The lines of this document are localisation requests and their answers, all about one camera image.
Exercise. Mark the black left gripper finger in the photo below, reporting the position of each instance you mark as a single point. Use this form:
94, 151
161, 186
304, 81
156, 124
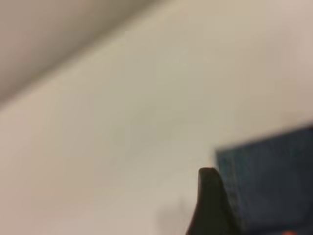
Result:
210, 208

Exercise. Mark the blue denim printed shorts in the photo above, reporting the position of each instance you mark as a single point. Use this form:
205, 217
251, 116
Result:
269, 183

